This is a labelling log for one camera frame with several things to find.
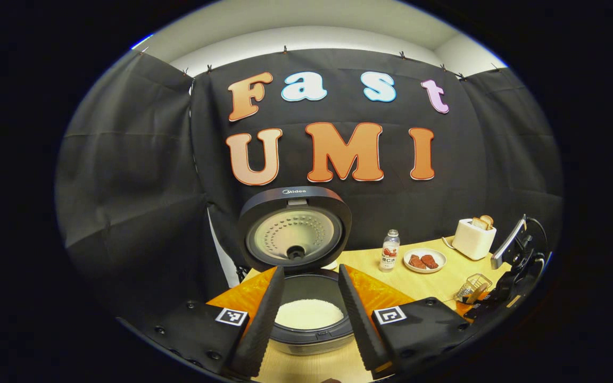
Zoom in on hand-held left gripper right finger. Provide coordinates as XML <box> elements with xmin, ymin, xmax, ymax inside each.
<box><xmin>337</xmin><ymin>263</ymin><xmax>480</xmax><ymax>379</ymax></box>

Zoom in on white toaster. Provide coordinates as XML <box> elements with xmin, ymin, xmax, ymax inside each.
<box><xmin>451</xmin><ymin>218</ymin><xmax>497</xmax><ymax>261</ymax></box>

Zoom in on white round plate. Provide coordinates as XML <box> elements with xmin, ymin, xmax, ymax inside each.
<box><xmin>403</xmin><ymin>248</ymin><xmax>448</xmax><ymax>274</ymax></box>

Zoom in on wooden spoon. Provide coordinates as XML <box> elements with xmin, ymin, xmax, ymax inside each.
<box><xmin>463</xmin><ymin>285</ymin><xmax>491</xmax><ymax>305</ymax></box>

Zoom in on white rice layer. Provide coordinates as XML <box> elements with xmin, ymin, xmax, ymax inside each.
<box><xmin>275</xmin><ymin>299</ymin><xmax>345</xmax><ymax>330</ymax></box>

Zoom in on metal wire chopstick holder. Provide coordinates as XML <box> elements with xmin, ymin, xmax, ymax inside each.
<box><xmin>455</xmin><ymin>273</ymin><xmax>493</xmax><ymax>305</ymax></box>

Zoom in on dark grey rice cooker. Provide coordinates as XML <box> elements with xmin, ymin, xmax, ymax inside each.
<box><xmin>238</xmin><ymin>186</ymin><xmax>358</xmax><ymax>356</ymax></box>

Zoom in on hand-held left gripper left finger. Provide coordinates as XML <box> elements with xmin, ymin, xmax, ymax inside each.
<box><xmin>118</xmin><ymin>266</ymin><xmax>286</xmax><ymax>379</ymax></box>

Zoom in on clear plastic drink bottle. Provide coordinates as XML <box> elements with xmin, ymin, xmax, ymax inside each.
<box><xmin>379</xmin><ymin>229</ymin><xmax>401</xmax><ymax>272</ymax></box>

